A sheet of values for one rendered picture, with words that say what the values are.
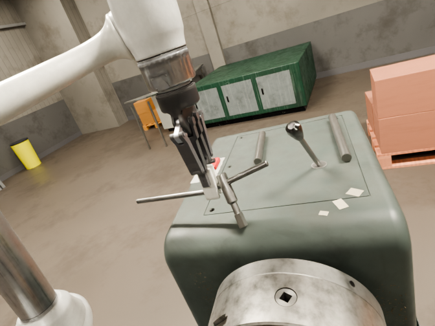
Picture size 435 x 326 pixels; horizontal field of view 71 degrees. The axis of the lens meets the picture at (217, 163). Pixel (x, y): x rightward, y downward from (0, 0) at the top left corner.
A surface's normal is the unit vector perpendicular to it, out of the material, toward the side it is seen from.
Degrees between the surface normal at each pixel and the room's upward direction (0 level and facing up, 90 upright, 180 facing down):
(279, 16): 90
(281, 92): 90
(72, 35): 90
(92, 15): 90
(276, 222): 16
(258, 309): 7
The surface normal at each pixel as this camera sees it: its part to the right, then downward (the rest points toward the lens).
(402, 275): -0.08, 0.44
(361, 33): -0.35, 0.49
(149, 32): 0.14, 0.47
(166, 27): 0.56, 0.28
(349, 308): 0.39, -0.76
